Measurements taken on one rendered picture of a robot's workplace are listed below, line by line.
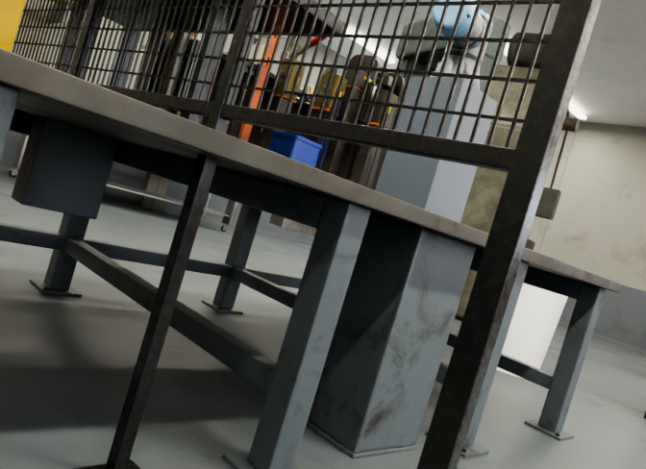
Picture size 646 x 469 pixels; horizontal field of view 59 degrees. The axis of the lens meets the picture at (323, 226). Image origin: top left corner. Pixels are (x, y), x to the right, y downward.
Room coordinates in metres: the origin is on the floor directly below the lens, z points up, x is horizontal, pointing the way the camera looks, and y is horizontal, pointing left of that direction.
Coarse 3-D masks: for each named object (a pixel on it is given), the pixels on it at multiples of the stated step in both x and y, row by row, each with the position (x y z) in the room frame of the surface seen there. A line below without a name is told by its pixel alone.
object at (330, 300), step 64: (0, 128) 0.78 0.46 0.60; (64, 128) 1.95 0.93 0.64; (64, 192) 1.99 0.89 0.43; (256, 192) 1.52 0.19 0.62; (64, 256) 2.32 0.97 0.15; (128, 256) 2.52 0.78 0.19; (320, 256) 1.31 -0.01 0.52; (192, 320) 1.61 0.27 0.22; (320, 320) 1.29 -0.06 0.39; (576, 320) 2.47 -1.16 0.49; (256, 384) 1.38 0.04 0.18; (576, 384) 2.48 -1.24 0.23; (256, 448) 1.32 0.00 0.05
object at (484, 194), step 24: (528, 48) 5.97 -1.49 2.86; (504, 72) 6.08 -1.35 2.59; (528, 96) 5.78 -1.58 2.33; (576, 120) 5.90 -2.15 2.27; (504, 144) 5.65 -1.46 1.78; (480, 168) 5.75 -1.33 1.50; (480, 192) 5.72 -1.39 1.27; (552, 192) 6.29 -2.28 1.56; (480, 216) 5.69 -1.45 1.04; (552, 216) 6.30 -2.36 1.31; (528, 240) 6.28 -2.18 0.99; (456, 312) 5.70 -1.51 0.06
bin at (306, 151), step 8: (272, 136) 1.51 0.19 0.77; (280, 136) 1.49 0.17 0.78; (288, 136) 1.47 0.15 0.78; (296, 136) 1.46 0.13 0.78; (272, 144) 1.51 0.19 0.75; (280, 144) 1.49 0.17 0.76; (288, 144) 1.47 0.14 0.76; (296, 144) 1.46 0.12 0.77; (304, 144) 1.48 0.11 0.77; (312, 144) 1.50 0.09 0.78; (280, 152) 1.48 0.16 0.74; (288, 152) 1.46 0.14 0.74; (296, 152) 1.47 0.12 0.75; (304, 152) 1.49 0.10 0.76; (312, 152) 1.52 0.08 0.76; (304, 160) 1.50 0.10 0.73; (312, 160) 1.52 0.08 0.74
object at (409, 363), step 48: (384, 240) 1.65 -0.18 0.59; (432, 240) 1.61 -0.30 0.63; (384, 288) 1.61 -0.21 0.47; (432, 288) 1.66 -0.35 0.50; (336, 336) 1.69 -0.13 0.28; (384, 336) 1.58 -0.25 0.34; (432, 336) 1.71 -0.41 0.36; (336, 384) 1.66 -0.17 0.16; (384, 384) 1.60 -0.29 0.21; (432, 384) 1.77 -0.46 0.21; (336, 432) 1.62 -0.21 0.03; (384, 432) 1.65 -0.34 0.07
